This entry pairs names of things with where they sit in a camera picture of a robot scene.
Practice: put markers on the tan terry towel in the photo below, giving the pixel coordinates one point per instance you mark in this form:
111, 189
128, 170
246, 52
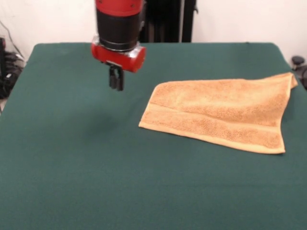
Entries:
216, 115

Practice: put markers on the black round floor object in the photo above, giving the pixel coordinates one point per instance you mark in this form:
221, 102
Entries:
301, 67

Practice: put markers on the black upright stand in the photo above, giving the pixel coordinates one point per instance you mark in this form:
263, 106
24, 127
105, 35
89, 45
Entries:
170, 24

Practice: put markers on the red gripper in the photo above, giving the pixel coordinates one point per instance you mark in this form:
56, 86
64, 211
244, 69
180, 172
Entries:
117, 58

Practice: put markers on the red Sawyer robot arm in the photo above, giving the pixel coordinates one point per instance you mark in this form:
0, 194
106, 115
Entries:
118, 21

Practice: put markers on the black box device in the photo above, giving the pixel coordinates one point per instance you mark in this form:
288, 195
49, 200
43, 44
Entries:
2, 55

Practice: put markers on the dark green table cloth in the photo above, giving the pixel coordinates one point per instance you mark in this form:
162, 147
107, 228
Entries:
96, 167

